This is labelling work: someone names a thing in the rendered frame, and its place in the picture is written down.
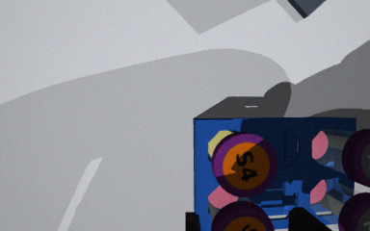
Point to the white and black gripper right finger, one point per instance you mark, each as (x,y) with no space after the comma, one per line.
(301,220)

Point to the blue tube rack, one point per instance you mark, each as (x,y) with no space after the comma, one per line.
(301,172)

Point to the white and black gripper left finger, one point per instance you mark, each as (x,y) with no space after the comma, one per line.
(192,221)

